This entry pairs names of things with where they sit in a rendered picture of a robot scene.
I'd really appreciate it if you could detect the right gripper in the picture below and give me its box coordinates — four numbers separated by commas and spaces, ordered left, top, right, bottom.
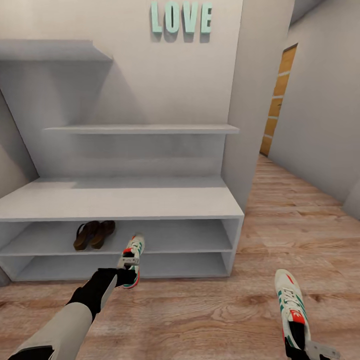
284, 337, 331, 360

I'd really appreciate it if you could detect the gym shoe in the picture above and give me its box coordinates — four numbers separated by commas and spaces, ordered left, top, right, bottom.
274, 268, 311, 351
121, 232, 145, 290

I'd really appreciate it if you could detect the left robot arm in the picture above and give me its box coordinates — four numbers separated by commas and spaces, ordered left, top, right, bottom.
7, 256, 140, 360

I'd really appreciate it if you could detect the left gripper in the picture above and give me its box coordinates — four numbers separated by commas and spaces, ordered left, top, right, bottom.
118, 268, 136, 286

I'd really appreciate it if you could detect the sandal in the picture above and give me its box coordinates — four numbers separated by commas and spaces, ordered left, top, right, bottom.
90, 220, 116, 250
73, 220, 100, 251

